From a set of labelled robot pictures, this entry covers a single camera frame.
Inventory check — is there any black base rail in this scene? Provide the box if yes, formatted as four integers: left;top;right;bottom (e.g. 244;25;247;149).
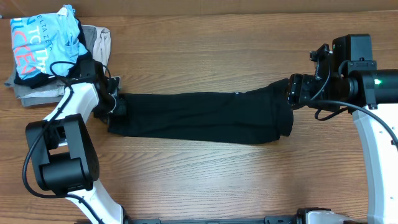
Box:
123;215;302;224

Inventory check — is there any light blue printed shirt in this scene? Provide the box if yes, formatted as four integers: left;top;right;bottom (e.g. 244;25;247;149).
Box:
10;4;88;81

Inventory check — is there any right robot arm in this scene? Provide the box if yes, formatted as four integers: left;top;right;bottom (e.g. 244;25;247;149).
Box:
287;34;397;223

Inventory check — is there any grey folded garment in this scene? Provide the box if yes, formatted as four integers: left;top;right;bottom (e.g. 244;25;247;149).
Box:
4;25;96;107

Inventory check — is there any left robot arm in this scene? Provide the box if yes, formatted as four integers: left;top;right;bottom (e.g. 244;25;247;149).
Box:
22;59;131;223

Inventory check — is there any black folded garment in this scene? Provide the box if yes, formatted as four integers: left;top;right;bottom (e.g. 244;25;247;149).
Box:
13;18;94;90

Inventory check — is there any beige folded garment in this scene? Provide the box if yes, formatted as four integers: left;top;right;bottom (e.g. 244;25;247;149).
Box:
93;26;111;65

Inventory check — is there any black shirt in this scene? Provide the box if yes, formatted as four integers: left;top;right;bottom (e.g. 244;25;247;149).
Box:
108;78;294;144

